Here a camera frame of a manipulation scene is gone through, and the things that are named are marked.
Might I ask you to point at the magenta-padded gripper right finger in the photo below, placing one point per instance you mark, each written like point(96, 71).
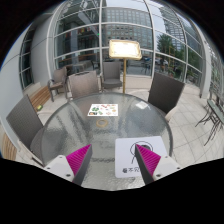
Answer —
point(149, 160)

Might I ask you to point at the black metal chairs group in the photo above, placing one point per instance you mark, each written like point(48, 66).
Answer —
point(213, 115)

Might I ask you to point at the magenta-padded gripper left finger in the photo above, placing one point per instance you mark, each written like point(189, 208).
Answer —
point(77, 159)

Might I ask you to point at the gold-framed menu stand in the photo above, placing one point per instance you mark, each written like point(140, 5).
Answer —
point(125, 49)

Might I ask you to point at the white printed menu card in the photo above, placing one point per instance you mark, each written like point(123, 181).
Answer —
point(103, 110)

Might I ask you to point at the white mouse pad with drawing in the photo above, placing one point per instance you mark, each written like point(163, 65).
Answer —
point(125, 156)

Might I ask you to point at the brown wicker chair with armrests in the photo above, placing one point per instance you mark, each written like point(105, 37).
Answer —
point(23, 120)
point(166, 91)
point(59, 76)
point(83, 85)
point(111, 71)

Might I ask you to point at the wooden slatted bench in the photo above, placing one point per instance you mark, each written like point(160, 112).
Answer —
point(40, 97)
point(8, 148)

